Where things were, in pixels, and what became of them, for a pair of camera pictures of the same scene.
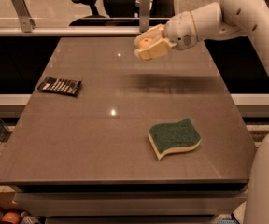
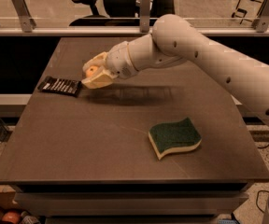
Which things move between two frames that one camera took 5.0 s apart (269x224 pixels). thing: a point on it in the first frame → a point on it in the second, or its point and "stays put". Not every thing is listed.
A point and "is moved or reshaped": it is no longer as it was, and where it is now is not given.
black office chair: (120, 7) stays put
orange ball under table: (11, 217) stays put
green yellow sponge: (173, 137) stays put
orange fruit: (145, 42) is moved or reshaped
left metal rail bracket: (26, 22) stays put
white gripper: (180, 32) → (118, 62)
